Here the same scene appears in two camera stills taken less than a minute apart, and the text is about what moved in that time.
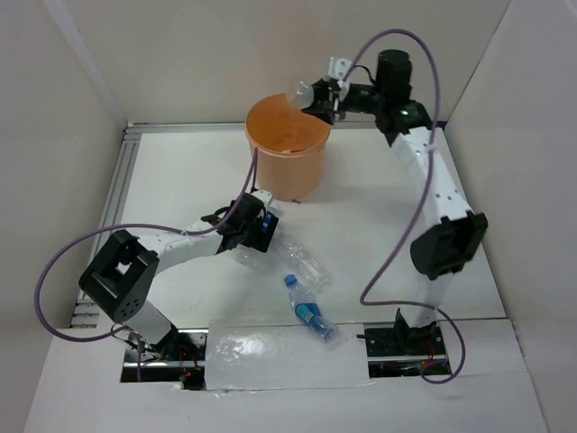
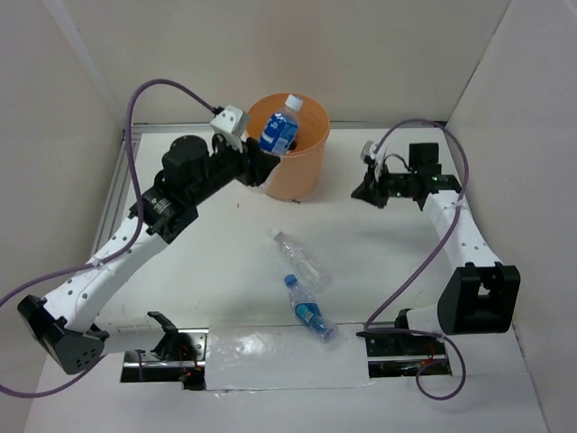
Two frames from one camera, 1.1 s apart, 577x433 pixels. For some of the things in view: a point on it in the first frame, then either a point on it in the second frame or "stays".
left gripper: x=263 y=238 → x=256 y=165
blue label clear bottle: x=270 y=259 → x=280 y=129
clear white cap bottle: x=307 y=265 stays
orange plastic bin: x=290 y=145 stays
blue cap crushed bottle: x=306 y=308 stays
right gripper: x=328 y=109 → x=370 y=190
